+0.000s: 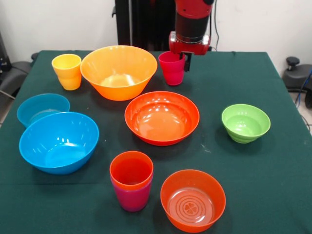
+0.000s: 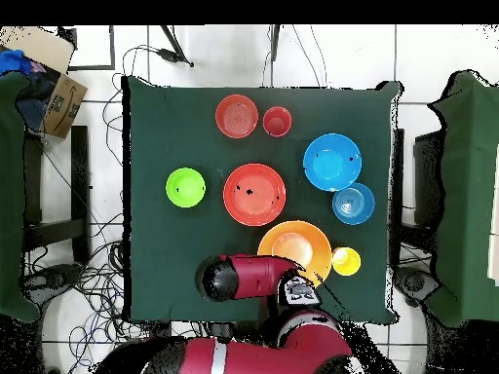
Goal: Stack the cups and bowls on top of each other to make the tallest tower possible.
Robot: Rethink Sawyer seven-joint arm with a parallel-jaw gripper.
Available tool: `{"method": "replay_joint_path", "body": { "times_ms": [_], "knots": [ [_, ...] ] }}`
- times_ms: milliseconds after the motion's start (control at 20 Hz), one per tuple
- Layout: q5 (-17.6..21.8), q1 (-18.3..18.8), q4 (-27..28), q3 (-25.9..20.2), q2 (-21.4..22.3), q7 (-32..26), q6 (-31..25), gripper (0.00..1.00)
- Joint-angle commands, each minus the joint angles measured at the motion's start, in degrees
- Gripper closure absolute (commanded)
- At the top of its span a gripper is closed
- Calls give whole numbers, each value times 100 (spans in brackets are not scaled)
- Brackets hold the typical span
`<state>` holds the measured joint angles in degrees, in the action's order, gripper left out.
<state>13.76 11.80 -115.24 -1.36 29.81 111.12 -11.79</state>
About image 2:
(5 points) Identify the brown cardboard box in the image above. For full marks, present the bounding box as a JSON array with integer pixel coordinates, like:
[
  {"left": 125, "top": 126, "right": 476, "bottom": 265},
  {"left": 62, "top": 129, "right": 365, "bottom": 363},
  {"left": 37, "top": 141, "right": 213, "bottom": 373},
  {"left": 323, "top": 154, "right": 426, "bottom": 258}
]
[{"left": 0, "top": 25, "right": 89, "bottom": 139}]

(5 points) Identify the large blue plastic bowl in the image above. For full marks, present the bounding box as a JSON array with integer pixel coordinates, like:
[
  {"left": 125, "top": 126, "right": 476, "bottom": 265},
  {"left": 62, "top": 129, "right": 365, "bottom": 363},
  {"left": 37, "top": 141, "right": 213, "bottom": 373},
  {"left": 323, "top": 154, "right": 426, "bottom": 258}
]
[{"left": 302, "top": 132, "right": 364, "bottom": 193}]

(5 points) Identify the dark green table cloth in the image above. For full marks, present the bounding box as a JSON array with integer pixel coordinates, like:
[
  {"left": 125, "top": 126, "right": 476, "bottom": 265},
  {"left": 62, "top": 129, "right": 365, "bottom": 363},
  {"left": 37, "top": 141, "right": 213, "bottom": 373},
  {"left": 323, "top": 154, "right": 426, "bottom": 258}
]
[{"left": 122, "top": 75, "right": 403, "bottom": 324}]

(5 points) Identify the tangle of black cables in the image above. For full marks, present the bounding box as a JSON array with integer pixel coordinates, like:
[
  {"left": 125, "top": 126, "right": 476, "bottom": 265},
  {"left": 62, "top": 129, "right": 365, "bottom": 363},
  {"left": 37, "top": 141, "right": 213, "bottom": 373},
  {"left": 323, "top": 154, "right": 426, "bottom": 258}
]
[{"left": 22, "top": 209, "right": 157, "bottom": 374}]

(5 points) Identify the yellow plastic cup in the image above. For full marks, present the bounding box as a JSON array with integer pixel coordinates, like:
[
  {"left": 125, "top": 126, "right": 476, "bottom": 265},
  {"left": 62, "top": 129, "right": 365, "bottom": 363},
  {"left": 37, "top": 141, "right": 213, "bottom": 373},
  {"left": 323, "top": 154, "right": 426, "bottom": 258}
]
[{"left": 331, "top": 246, "right": 363, "bottom": 278}]

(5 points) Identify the wide orange-red shallow bowl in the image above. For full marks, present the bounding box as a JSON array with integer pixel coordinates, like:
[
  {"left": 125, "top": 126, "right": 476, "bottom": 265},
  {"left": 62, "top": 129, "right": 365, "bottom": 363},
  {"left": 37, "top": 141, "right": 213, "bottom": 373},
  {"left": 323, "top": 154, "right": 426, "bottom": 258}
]
[{"left": 222, "top": 163, "right": 288, "bottom": 228}]

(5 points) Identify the orange-red plastic cup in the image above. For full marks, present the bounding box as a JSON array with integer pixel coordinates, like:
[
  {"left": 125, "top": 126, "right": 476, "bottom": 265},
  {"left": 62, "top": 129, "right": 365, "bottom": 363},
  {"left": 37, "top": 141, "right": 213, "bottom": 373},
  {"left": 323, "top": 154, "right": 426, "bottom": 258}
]
[{"left": 261, "top": 105, "right": 293, "bottom": 138}]

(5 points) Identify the green plastic bowl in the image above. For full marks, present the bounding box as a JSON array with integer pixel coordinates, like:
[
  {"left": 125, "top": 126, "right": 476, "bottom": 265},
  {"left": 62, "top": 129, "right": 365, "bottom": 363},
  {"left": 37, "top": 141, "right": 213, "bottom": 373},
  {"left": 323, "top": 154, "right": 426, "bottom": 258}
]
[{"left": 165, "top": 167, "right": 207, "bottom": 209}]

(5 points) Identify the small blue plastic bowl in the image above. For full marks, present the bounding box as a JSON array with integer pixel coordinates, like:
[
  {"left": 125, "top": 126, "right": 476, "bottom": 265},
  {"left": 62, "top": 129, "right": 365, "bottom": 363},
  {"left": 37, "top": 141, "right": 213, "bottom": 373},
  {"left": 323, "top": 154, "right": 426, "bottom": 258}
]
[{"left": 331, "top": 181, "right": 376, "bottom": 226}]

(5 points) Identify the black rounded floor base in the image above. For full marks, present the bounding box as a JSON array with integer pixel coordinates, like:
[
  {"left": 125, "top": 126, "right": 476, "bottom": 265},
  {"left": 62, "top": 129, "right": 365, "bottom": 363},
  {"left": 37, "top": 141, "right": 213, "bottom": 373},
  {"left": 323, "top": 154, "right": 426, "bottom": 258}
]
[
  {"left": 22, "top": 262, "right": 83, "bottom": 299},
  {"left": 393, "top": 266, "right": 441, "bottom": 309}
]

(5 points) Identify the blue cloth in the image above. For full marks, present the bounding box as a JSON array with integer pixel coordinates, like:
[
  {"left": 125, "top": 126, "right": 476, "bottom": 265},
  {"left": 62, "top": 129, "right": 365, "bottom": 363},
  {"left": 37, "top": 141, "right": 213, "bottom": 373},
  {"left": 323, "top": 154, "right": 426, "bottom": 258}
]
[{"left": 0, "top": 49, "right": 32, "bottom": 76}]

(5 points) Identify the large orange plastic bowl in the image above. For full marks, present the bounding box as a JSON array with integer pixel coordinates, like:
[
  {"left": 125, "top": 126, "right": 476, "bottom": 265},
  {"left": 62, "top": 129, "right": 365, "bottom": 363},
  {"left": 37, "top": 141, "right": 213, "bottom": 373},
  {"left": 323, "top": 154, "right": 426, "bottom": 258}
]
[{"left": 256, "top": 220, "right": 333, "bottom": 289}]

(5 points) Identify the black metal frame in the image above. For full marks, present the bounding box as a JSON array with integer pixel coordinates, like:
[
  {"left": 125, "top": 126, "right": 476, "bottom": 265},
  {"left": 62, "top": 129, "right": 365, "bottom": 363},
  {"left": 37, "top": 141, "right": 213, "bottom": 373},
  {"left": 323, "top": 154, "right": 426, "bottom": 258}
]
[{"left": 58, "top": 24, "right": 116, "bottom": 72}]

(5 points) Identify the black tripod leg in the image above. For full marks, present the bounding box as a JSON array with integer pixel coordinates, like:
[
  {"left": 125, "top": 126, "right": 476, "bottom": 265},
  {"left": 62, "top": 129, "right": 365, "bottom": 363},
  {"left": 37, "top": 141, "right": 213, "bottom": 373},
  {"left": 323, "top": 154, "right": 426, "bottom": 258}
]
[
  {"left": 269, "top": 24, "right": 282, "bottom": 62},
  {"left": 159, "top": 24, "right": 195, "bottom": 68}
]

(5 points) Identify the green cloth covered table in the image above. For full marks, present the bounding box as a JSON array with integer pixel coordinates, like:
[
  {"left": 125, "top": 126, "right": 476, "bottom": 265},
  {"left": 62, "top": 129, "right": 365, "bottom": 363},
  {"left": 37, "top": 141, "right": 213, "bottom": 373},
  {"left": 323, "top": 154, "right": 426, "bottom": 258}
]
[
  {"left": 428, "top": 69, "right": 499, "bottom": 328},
  {"left": 0, "top": 71, "right": 42, "bottom": 322}
]

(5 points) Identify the small orange-red ringed bowl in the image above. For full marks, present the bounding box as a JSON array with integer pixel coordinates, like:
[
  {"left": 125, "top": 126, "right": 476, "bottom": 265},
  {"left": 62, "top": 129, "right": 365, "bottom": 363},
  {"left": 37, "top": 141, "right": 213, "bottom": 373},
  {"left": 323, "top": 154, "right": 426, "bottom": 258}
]
[{"left": 214, "top": 93, "right": 259, "bottom": 140}]

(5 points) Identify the black box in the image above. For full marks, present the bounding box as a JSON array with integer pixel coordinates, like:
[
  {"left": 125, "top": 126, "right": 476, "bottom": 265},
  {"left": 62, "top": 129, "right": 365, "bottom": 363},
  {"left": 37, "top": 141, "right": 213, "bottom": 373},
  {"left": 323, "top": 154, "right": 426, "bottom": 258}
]
[{"left": 412, "top": 130, "right": 445, "bottom": 227}]

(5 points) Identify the black chair frame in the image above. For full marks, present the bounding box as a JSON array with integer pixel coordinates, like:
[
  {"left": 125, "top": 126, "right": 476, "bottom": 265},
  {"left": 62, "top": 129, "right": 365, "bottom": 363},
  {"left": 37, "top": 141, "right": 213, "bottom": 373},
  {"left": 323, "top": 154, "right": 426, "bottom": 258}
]
[{"left": 22, "top": 125, "right": 91, "bottom": 266}]

